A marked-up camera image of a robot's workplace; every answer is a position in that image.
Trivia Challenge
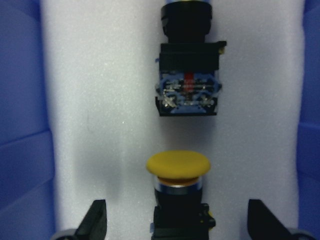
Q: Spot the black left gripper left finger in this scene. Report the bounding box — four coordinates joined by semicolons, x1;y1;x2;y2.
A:
51;199;107;240

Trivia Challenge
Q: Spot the yellow push button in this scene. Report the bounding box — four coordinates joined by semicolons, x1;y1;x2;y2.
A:
146;150;216;240

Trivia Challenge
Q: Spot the blue bin left side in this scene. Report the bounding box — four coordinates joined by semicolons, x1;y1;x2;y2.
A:
0;0;320;240

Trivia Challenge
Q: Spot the white foam pad left bin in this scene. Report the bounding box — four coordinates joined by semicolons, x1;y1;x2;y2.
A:
41;0;305;240

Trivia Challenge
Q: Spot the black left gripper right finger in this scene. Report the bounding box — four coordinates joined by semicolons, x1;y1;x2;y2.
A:
247;198;320;240

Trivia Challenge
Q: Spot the red push button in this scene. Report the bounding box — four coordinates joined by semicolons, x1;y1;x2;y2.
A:
155;0;227;117

